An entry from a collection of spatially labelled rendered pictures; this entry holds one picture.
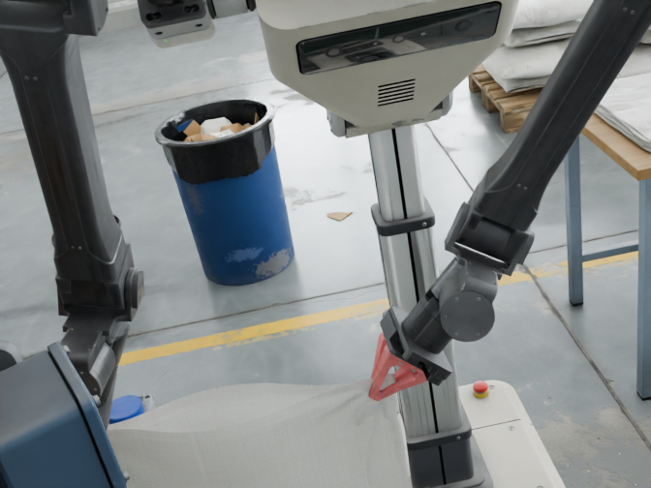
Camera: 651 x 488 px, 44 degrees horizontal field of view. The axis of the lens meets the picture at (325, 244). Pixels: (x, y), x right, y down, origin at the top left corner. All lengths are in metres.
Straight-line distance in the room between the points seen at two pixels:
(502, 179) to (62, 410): 0.49
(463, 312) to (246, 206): 2.35
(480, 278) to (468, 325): 0.05
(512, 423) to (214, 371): 1.20
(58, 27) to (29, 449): 0.31
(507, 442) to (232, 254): 1.60
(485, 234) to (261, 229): 2.36
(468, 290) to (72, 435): 0.43
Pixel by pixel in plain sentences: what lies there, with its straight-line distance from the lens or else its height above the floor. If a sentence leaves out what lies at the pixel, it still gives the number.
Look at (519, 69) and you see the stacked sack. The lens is 4.23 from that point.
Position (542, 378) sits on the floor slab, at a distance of 2.61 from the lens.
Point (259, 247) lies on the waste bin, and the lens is 3.24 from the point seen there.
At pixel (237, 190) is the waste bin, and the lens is 3.11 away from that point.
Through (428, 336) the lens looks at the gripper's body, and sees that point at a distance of 0.94.
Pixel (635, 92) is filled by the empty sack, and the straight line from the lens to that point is 2.50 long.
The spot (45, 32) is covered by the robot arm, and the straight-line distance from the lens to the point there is 0.66.
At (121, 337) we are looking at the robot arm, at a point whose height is 1.16.
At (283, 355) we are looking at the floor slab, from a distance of 2.85.
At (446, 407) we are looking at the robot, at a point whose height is 0.50.
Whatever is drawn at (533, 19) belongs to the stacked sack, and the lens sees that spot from 4.23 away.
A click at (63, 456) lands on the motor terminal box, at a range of 0.61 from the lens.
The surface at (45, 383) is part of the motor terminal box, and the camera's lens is 0.63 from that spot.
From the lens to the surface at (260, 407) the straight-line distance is 1.05.
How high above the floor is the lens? 1.63
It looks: 28 degrees down
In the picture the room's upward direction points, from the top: 11 degrees counter-clockwise
